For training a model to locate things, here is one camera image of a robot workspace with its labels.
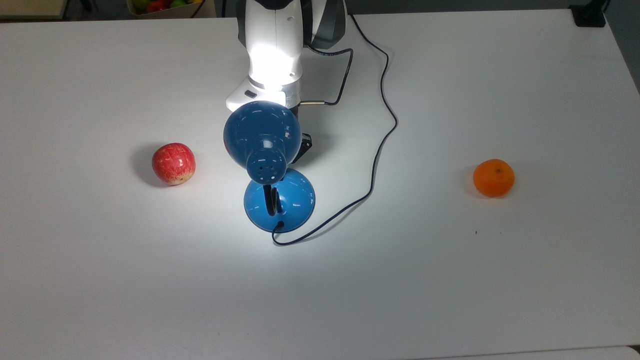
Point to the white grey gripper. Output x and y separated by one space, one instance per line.
292 97

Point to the blue desk lamp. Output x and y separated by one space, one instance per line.
279 202

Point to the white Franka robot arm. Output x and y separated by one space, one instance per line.
272 40

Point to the glossy red apple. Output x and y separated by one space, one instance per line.
173 163

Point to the cardboard box of fruit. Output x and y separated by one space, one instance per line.
172 11

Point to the orange mandarin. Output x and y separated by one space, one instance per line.
493 177

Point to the beige wooden board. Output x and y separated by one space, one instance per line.
32 7

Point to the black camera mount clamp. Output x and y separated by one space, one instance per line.
589 14

